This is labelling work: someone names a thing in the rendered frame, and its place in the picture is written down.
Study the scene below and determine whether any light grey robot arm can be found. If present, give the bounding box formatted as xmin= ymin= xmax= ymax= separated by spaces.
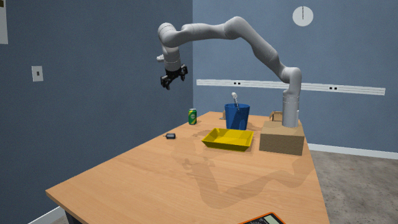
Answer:
xmin=157 ymin=16 xmax=302 ymax=128

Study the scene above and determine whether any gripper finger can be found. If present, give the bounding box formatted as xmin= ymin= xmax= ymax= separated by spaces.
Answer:
xmin=160 ymin=75 xmax=175 ymax=90
xmin=178 ymin=64 xmax=188 ymax=81

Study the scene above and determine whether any orange digital multimeter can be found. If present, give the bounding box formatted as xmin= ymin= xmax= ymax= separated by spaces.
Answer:
xmin=238 ymin=212 xmax=286 ymax=224

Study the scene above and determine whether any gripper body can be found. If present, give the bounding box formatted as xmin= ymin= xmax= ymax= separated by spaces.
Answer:
xmin=165 ymin=67 xmax=182 ymax=79

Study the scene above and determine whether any green and yellow drink can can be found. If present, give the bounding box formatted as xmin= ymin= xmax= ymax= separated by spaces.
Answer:
xmin=188 ymin=109 xmax=197 ymax=125

